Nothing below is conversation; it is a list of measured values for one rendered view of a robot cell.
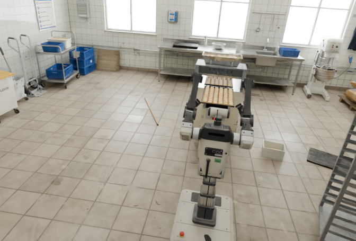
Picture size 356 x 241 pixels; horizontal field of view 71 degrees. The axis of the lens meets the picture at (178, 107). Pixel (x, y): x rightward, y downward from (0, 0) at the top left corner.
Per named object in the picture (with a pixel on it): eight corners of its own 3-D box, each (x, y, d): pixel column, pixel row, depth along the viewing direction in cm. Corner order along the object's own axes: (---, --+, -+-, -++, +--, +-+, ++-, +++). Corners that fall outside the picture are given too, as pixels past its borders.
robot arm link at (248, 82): (242, 73, 210) (255, 73, 207) (242, 80, 222) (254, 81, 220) (240, 124, 195) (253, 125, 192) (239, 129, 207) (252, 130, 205)
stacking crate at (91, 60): (81, 61, 698) (80, 53, 690) (95, 62, 694) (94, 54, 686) (70, 66, 644) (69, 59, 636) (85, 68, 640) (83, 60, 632)
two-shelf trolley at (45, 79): (57, 76, 631) (50, 29, 584) (80, 77, 632) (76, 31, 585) (40, 88, 554) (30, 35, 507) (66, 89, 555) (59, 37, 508)
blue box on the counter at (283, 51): (281, 55, 590) (283, 50, 584) (278, 53, 617) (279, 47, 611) (299, 56, 587) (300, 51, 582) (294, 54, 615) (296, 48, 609)
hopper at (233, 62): (203, 60, 385) (204, 50, 379) (240, 63, 377) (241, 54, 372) (201, 64, 359) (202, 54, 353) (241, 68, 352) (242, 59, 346)
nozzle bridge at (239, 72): (195, 80, 402) (197, 59, 388) (241, 85, 393) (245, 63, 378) (193, 86, 372) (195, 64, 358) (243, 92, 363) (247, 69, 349)
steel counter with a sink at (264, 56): (156, 81, 639) (158, 32, 588) (161, 73, 702) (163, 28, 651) (295, 95, 605) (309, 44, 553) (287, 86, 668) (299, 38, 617)
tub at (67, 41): (54, 45, 591) (52, 36, 583) (73, 46, 593) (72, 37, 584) (47, 48, 558) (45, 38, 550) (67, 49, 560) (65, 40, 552)
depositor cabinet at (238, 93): (197, 104, 522) (201, 64, 487) (232, 108, 513) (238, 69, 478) (189, 135, 408) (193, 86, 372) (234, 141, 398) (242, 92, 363)
